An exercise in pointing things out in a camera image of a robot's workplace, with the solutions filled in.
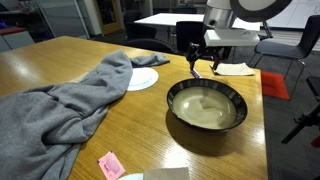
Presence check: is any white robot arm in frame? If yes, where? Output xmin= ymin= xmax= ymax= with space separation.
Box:
xmin=185 ymin=0 xmax=292 ymax=70

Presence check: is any red floor mat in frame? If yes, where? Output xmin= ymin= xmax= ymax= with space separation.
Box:
xmin=261 ymin=71 xmax=289 ymax=100

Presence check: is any purple white marker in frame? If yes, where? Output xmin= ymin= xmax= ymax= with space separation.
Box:
xmin=191 ymin=69 xmax=202 ymax=78

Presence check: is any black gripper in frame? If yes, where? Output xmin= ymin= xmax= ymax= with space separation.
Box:
xmin=186 ymin=42 xmax=231 ymax=70

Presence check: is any small white plate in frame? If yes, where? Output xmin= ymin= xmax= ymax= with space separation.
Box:
xmin=118 ymin=173 xmax=143 ymax=180

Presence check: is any black chair near table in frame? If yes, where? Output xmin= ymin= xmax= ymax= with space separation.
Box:
xmin=122 ymin=38 xmax=178 ymax=54

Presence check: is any black chair behind table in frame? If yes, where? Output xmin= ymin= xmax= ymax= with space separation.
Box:
xmin=176 ymin=21 xmax=203 ymax=55

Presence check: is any beige cloth napkin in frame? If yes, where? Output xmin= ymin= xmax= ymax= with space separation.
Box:
xmin=213 ymin=63 xmax=255 ymax=76

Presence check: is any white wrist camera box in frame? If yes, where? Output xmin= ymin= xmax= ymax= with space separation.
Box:
xmin=204 ymin=29 xmax=260 ymax=47

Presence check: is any dark striped ceramic bowl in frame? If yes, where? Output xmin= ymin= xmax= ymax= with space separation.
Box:
xmin=167 ymin=78 xmax=248 ymax=131

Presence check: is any pink sticky note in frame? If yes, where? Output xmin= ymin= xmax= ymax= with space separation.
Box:
xmin=97 ymin=151 xmax=125 ymax=180

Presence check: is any grey sweatshirt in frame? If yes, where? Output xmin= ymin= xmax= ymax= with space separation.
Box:
xmin=0 ymin=50 xmax=169 ymax=180

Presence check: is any brown square coaster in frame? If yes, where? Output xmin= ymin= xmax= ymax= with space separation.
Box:
xmin=143 ymin=167 xmax=190 ymax=180

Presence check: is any white background table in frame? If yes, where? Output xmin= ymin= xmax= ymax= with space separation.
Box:
xmin=135 ymin=13 xmax=260 ymax=32

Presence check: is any large white plate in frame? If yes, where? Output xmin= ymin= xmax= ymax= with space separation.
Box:
xmin=127 ymin=67 xmax=159 ymax=91

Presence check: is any black tripod stand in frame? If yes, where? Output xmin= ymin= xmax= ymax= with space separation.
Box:
xmin=281 ymin=76 xmax=320 ymax=144

